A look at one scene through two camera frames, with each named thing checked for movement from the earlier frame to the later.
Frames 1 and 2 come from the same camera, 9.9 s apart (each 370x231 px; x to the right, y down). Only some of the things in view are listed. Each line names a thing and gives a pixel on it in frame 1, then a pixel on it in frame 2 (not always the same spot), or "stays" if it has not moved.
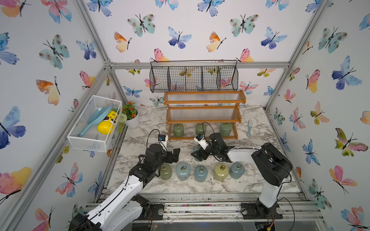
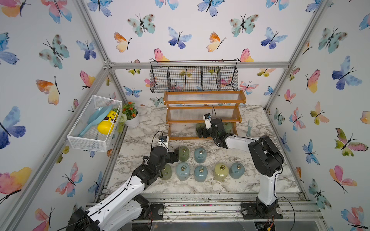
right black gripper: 198,153 → 204,133
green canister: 165,171 stays
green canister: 178,129 → 184,153
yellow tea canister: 221,171 stays
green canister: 201,128 stays
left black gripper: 169,159 stays
